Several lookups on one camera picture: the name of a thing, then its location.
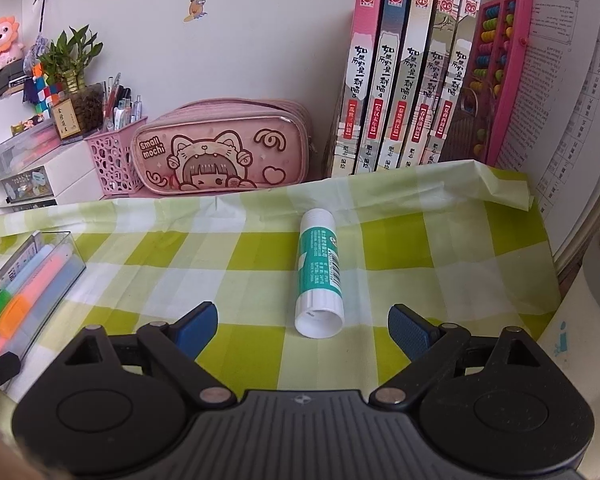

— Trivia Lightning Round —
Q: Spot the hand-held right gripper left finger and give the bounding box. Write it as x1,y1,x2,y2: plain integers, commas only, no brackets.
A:
60,301,236,407

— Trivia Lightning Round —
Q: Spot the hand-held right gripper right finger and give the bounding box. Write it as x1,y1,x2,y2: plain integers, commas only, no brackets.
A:
370,305,551,408

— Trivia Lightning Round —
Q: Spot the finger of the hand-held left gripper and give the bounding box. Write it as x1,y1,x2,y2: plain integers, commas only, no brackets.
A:
0,351,21,411

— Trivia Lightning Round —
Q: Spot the orange highlighter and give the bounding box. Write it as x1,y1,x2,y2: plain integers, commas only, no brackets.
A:
0,245,73,338

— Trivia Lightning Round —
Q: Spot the pale blue highlighter pen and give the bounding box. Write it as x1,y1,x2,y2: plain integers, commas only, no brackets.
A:
22,260,87,346

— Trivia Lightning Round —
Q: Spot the clear plastic tray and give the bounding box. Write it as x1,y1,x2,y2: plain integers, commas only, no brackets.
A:
0,230,87,376

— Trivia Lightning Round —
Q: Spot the white green glue stick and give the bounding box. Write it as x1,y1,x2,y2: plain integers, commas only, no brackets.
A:
294,208,343,338

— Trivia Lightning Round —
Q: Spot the green checkered tablecloth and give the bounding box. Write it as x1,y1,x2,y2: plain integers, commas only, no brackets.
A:
0,160,563,411

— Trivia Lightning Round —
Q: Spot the pink cartoon pencil case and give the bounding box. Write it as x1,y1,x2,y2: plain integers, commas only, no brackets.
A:
130,100,311,195

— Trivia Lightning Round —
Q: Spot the white grey pen holder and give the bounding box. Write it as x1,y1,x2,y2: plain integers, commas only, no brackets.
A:
532,245,600,480

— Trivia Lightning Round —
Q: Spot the pink perforated pen holder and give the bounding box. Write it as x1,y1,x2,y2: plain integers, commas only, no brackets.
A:
84,115,148,196

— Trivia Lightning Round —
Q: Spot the white drawer unit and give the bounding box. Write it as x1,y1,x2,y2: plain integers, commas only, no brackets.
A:
0,152,106,208

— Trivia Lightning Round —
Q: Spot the clear small drawer organizer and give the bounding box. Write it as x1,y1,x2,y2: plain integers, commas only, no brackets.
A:
0,127,88,181

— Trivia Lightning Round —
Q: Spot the clear acrylic bookend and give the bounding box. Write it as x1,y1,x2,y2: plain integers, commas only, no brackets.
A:
447,85,498,161

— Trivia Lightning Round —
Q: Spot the bunch of assorted pens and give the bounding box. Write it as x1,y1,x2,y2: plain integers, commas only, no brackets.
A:
100,74,143,133

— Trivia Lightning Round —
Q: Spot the small brown figurine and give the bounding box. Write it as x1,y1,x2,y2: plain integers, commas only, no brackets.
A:
10,117,46,136

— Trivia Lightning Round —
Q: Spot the glass plant pot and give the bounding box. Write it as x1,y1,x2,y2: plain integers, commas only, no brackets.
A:
50,82,106,140

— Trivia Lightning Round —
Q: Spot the yellow spine book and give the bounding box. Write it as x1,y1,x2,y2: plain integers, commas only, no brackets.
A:
378,0,437,171

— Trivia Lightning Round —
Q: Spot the pink abacus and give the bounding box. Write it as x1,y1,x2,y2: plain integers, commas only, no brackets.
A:
460,0,533,167

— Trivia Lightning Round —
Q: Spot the stack of printed papers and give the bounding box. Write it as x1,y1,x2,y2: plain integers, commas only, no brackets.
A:
495,0,600,271

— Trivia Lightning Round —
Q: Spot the striped spine book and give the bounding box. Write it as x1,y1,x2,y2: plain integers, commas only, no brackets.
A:
400,0,463,167

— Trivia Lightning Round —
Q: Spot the colourful cube puzzle tower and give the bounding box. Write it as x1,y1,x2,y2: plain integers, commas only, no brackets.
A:
22,62,63,116

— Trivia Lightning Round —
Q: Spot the black box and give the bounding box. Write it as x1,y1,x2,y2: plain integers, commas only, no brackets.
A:
0,60,31,106

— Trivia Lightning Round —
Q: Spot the white spine book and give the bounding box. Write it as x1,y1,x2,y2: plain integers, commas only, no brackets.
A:
422,0,482,165

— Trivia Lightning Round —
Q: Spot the lucky bamboo plant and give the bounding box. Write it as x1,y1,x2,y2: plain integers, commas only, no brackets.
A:
40,25,103,93

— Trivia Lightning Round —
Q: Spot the purple hanging ornament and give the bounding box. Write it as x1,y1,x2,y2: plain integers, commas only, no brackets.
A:
27,35,51,68

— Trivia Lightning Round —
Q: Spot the pink lion toy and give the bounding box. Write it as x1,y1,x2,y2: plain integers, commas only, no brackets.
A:
0,16,26,72

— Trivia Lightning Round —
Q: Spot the brown animal wall sticker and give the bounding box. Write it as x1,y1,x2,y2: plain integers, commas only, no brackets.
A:
184,0,210,23

